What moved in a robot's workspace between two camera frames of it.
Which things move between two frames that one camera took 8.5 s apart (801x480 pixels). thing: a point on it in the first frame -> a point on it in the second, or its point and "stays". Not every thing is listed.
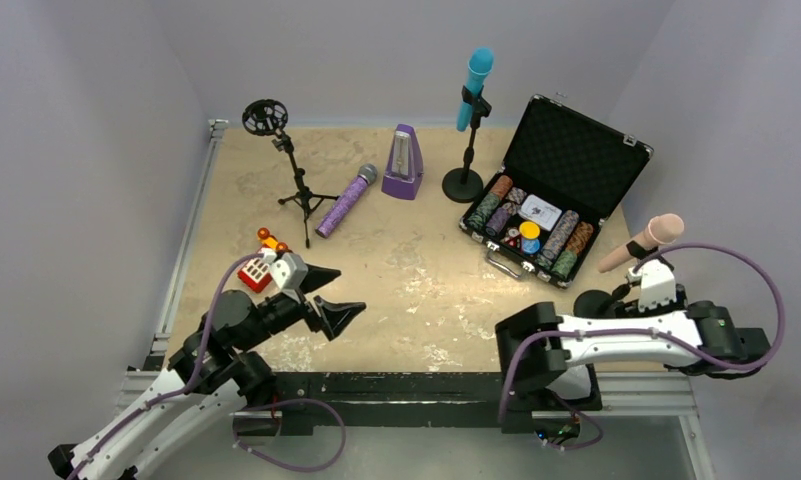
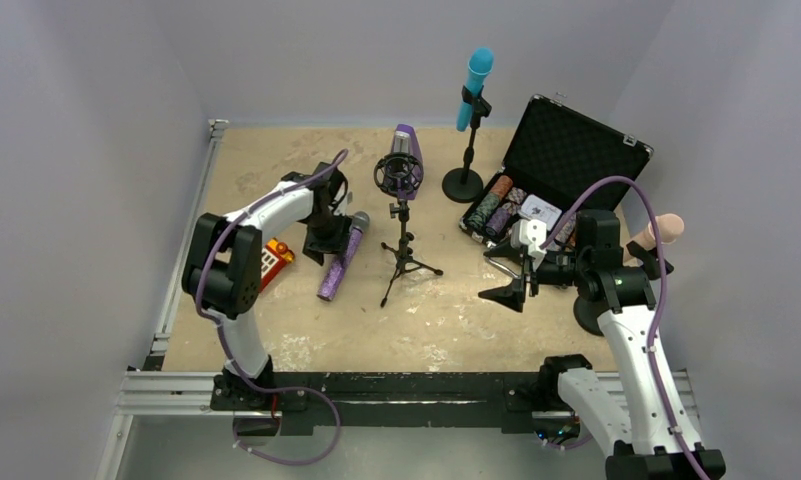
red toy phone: [255, 273] stays
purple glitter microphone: [366, 175] -> [333, 278]
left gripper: [309, 305] -> [324, 237]
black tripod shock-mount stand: [266, 117] -> [398, 174]
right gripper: [589, 302] -> [524, 275]
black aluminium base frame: [316, 404] stays
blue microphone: [480, 64] stays
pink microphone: [662, 229] stays
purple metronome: [404, 169] stays
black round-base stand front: [465, 184] stays
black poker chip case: [563, 174] stays
